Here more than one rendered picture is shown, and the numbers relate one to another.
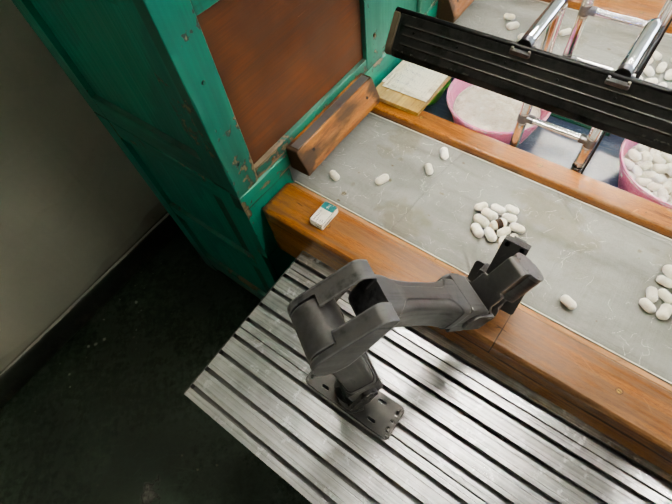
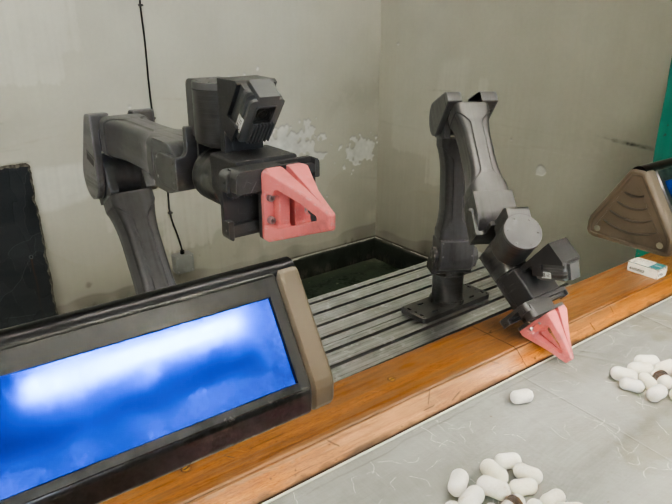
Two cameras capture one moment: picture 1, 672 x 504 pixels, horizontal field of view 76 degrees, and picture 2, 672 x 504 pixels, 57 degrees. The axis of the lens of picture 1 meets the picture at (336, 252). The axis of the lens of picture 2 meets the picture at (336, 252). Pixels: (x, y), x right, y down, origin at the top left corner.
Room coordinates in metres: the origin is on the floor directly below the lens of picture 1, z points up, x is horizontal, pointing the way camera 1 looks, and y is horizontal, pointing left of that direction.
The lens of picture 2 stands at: (0.11, -1.16, 1.23)
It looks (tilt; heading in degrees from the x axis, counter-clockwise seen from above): 21 degrees down; 96
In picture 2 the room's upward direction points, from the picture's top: straight up
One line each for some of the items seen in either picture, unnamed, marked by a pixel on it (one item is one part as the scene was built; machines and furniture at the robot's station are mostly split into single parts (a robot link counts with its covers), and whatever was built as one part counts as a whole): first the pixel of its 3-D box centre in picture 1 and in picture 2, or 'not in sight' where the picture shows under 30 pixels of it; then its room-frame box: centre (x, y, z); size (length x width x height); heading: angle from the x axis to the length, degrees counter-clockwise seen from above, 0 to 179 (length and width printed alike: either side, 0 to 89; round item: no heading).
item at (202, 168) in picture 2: not in sight; (227, 172); (-0.07, -0.55, 1.08); 0.07 x 0.06 x 0.07; 134
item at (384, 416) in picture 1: (352, 391); (447, 287); (0.21, 0.02, 0.71); 0.20 x 0.07 x 0.08; 44
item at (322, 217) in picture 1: (324, 215); (646, 268); (0.58, 0.01, 0.77); 0.06 x 0.04 x 0.02; 133
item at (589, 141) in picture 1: (549, 131); not in sight; (0.58, -0.47, 0.90); 0.20 x 0.19 x 0.45; 43
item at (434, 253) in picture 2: (353, 378); (452, 259); (0.21, 0.01, 0.77); 0.09 x 0.06 x 0.06; 13
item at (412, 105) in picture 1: (425, 69); not in sight; (1.01, -0.35, 0.77); 0.33 x 0.15 x 0.01; 133
